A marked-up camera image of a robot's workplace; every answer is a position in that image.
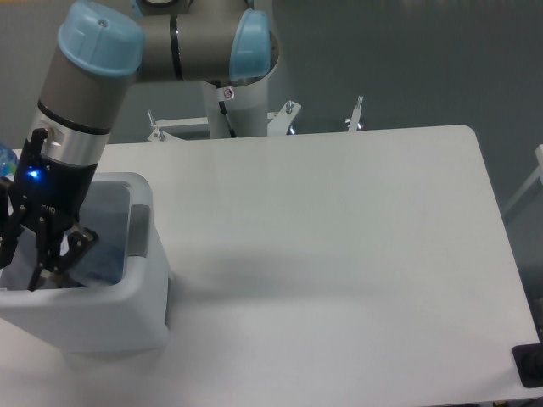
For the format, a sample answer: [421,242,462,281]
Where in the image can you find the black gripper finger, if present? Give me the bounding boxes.
[27,221,99,292]
[1,176,30,269]

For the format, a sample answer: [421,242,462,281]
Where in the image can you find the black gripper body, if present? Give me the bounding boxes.
[10,141,98,237]

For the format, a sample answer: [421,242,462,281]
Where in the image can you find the clear crushed plastic bottle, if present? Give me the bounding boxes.
[63,181,130,288]

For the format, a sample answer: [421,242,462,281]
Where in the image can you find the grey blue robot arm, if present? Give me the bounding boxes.
[1,1,272,291]

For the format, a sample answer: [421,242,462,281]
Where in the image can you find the white trash can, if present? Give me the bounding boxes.
[1,173,171,352]

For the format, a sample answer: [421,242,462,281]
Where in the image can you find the blue water bottle at edge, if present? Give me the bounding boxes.
[0,142,19,176]

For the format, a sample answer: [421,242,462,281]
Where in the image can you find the black device at table corner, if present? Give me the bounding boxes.
[512,343,542,388]

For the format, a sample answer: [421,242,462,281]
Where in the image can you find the white furniture piece at right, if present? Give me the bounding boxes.
[501,144,542,224]

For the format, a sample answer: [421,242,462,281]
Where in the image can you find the black cable on pedestal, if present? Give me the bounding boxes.
[214,80,238,138]

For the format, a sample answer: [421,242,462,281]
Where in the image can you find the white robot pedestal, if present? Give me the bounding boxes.
[200,33,281,139]

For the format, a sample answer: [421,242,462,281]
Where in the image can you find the white metal base frame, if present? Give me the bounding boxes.
[148,96,364,142]

